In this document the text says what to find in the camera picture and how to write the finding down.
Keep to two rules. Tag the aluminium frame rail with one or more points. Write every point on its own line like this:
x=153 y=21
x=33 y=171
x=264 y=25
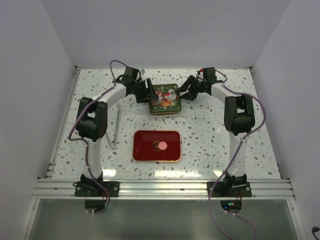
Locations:
x=270 y=189

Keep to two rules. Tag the steel serving tongs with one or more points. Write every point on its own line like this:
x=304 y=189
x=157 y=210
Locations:
x=113 y=120

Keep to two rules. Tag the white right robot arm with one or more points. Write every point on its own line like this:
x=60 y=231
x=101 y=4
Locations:
x=238 y=119

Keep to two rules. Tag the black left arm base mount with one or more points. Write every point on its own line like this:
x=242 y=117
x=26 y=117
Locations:
x=88 y=187

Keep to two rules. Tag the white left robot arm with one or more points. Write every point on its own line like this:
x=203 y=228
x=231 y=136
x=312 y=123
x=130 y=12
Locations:
x=92 y=116

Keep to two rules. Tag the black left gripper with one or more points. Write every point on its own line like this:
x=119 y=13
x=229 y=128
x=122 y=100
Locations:
x=143 y=98

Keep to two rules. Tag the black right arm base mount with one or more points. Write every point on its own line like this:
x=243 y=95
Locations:
x=230 y=187

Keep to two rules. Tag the green tin lid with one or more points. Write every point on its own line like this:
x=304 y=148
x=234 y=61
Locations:
x=167 y=102

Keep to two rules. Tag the red lacquer tray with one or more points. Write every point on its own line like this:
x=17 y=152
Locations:
x=145 y=146

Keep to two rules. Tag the pink sandwich cookie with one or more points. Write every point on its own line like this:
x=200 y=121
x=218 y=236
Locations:
x=162 y=145

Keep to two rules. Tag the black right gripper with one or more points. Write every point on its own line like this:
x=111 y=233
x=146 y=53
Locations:
x=184 y=87

